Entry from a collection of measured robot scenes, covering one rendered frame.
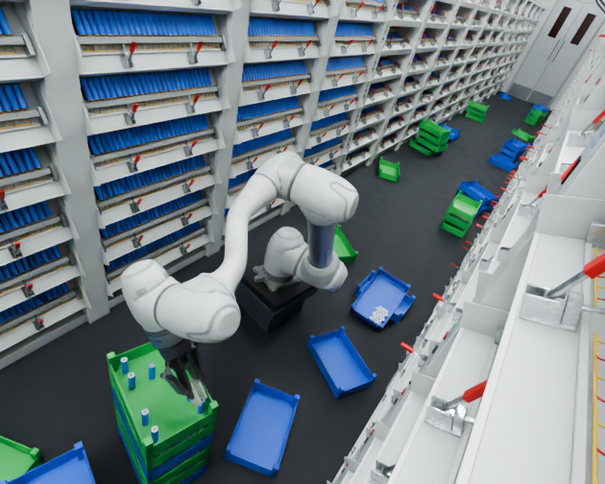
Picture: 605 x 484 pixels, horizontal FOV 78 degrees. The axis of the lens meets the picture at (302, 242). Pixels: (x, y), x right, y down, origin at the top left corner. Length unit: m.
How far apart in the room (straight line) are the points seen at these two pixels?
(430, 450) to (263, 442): 1.21
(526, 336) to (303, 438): 1.40
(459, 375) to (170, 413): 0.87
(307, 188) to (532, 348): 0.86
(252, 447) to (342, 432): 0.38
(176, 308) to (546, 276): 0.62
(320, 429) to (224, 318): 1.05
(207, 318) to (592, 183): 0.62
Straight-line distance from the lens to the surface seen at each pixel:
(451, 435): 0.50
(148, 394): 1.25
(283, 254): 1.67
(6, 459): 1.71
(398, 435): 0.71
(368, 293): 2.19
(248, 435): 1.64
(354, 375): 1.89
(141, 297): 0.87
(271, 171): 1.14
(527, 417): 0.29
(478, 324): 0.62
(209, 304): 0.75
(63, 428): 1.70
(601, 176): 0.52
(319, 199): 1.10
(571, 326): 0.38
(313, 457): 1.67
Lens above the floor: 1.50
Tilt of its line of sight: 37 degrees down
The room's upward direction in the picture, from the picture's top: 17 degrees clockwise
